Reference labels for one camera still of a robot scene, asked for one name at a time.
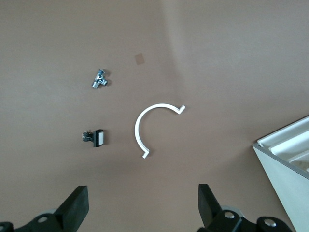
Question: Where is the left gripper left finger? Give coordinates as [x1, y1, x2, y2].
[14, 185, 89, 232]

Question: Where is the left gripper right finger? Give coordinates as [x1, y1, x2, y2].
[197, 184, 249, 232]

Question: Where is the white plastic drawer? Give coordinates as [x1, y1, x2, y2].
[270, 131, 309, 162]
[257, 116, 309, 153]
[288, 149, 309, 174]

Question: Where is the white drawer cabinet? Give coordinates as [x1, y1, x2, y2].
[252, 115, 309, 232]

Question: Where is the white curved plastic clip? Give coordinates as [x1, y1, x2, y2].
[134, 103, 186, 160]

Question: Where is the small metal blue potentiometer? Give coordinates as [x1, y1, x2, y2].
[91, 69, 109, 89]

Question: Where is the black switch with white face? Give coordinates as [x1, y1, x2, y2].
[81, 129, 105, 148]

